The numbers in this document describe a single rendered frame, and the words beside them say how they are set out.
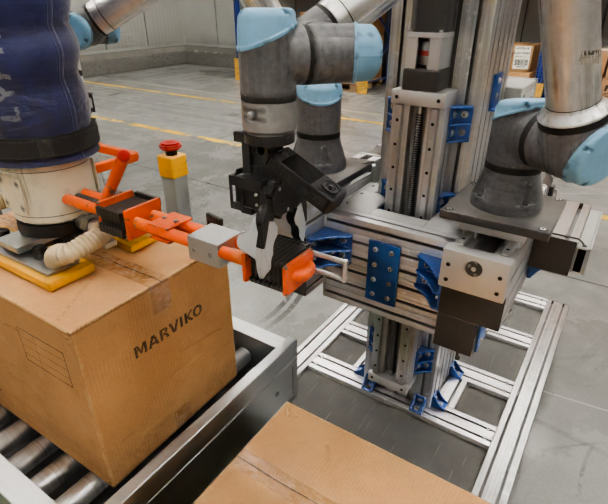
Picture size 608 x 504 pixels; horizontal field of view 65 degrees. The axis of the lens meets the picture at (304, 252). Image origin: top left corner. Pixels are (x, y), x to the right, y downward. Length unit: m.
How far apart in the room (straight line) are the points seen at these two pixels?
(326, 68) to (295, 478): 0.82
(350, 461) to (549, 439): 1.11
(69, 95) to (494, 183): 0.86
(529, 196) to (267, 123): 0.64
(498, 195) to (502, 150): 0.09
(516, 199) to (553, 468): 1.17
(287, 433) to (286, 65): 0.84
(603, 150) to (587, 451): 1.38
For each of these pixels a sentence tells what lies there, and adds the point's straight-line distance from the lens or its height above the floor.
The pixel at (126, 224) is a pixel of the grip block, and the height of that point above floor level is 1.09.
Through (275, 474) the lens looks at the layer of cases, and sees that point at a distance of 1.14.
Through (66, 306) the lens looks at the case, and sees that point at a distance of 0.98.
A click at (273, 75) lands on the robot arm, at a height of 1.36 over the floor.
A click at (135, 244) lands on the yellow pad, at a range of 1.12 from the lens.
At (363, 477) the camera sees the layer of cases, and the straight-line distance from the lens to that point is 1.14.
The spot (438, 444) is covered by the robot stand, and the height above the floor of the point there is 0.21.
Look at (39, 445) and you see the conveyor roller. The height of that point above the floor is 0.55.
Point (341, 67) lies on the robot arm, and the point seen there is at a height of 1.37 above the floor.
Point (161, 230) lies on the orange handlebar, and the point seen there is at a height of 1.09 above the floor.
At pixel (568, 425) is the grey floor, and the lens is 2.20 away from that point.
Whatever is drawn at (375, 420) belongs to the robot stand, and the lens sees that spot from 1.70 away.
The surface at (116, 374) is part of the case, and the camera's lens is 1.01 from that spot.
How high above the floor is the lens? 1.45
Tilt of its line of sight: 28 degrees down
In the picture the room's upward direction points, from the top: straight up
